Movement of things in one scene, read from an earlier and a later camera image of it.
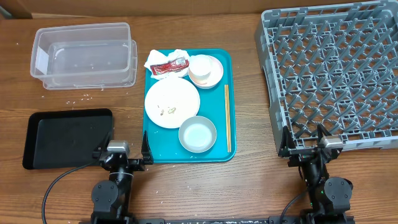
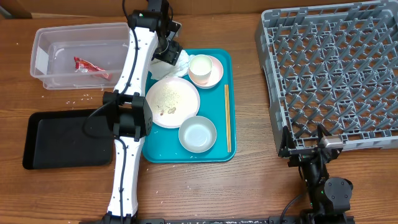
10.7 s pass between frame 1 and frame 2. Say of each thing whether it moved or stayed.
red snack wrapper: moved
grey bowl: stayed
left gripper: moved
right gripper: stayed
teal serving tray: stayed
